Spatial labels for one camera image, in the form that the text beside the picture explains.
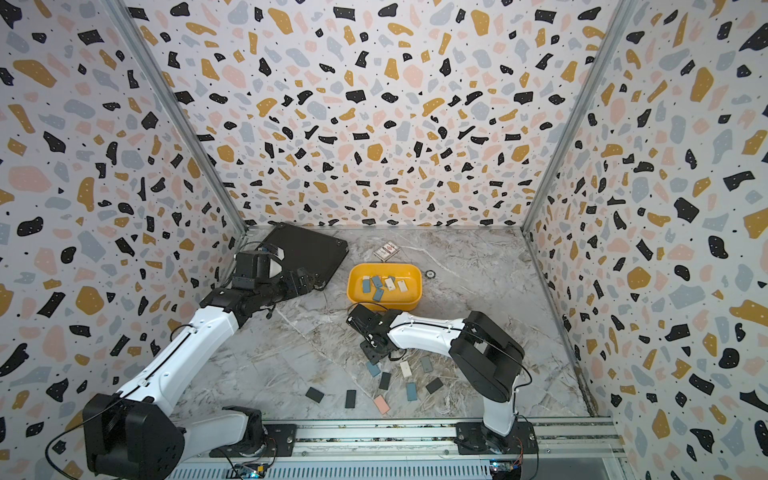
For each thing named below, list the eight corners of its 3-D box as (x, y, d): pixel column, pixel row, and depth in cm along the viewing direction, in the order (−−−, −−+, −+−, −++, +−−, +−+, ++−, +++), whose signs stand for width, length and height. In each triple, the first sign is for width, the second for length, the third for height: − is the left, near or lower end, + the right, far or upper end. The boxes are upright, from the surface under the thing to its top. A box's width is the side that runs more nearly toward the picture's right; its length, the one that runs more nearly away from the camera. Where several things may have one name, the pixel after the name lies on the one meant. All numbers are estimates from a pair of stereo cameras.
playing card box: (374, 255, 116) (374, 251, 114) (389, 244, 120) (389, 240, 118) (384, 263, 114) (384, 259, 112) (399, 251, 118) (399, 247, 116)
